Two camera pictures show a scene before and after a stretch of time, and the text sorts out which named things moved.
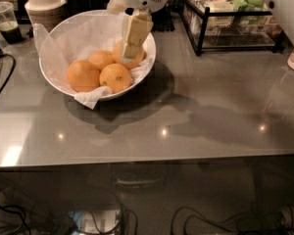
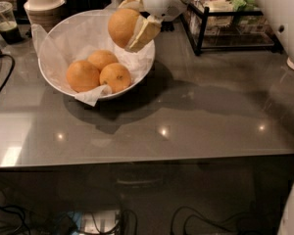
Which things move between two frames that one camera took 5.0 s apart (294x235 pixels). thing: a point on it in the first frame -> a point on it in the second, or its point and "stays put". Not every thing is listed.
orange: [82, 76] stays put
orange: [119, 56] -> [121, 25]
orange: [101, 58] stays put
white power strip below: [99, 221] stays put
